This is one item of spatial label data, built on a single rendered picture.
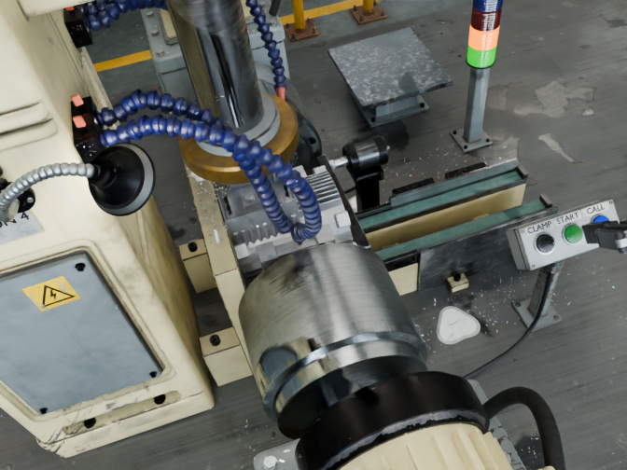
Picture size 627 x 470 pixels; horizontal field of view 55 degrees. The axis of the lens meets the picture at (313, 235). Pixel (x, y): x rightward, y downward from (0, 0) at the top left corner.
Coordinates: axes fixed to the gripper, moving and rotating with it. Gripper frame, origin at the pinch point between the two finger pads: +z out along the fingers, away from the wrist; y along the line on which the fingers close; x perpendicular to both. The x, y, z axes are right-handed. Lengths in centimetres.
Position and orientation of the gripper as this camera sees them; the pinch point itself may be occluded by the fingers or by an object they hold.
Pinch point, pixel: (601, 232)
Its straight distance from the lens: 98.2
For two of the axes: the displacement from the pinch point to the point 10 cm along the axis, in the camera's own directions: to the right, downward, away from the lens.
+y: -9.5, 3.0, -1.2
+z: -1.1, 0.3, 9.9
